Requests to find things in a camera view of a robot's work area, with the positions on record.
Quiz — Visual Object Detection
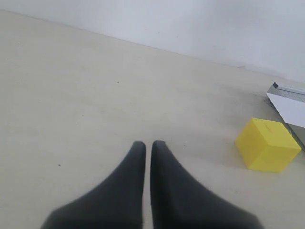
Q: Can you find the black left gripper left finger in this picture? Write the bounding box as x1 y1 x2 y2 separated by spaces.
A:
42 141 146 229

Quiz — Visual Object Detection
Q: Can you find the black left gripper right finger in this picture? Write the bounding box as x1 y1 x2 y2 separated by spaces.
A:
150 140 263 229

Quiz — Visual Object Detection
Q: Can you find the yellow foam cube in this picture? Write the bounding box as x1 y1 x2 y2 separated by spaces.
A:
234 118 301 172

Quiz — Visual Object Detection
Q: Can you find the white paper sheet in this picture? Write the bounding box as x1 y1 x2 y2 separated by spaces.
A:
266 93 305 128

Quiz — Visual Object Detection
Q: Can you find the grey metal paper cutter base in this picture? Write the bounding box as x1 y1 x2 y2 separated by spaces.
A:
266 82 305 150

